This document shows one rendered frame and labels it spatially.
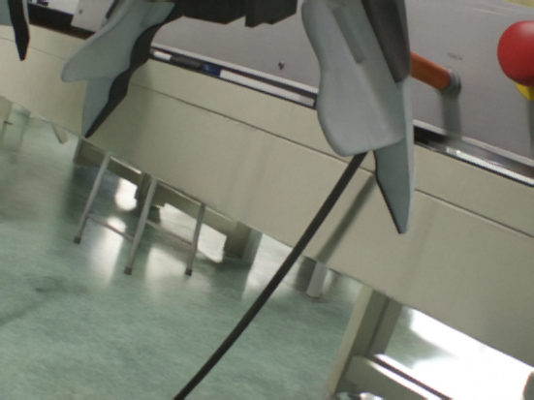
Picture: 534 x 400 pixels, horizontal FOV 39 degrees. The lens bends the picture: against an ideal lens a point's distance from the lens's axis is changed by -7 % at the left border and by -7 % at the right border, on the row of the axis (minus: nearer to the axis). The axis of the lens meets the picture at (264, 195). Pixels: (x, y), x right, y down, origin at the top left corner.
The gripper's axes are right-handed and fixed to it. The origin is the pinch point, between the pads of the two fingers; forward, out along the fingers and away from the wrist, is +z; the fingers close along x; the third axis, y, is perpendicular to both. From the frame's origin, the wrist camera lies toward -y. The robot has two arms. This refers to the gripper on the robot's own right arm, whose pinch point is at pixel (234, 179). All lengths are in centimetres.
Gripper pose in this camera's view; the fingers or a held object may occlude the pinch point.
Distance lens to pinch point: 36.1
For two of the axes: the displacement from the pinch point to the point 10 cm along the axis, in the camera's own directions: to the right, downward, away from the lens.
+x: 9.0, 2.8, -3.5
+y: -4.4, 4.0, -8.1
